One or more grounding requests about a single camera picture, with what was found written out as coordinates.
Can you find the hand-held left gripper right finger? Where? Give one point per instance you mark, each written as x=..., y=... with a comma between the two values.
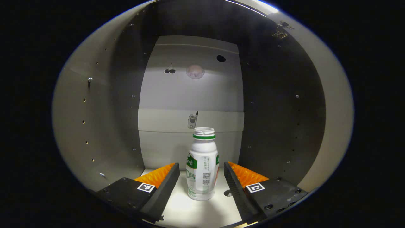
x=239, y=194

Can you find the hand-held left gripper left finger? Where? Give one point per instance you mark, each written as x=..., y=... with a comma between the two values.
x=164, y=194

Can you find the white plastic bottle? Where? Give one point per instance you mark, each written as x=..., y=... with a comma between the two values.
x=202, y=155

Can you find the dark gray cabinet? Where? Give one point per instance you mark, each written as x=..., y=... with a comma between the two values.
x=272, y=110

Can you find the white cabinet shelf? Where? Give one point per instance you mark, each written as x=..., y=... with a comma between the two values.
x=190, y=209

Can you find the metal door hinge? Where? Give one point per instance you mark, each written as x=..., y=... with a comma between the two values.
x=281, y=25

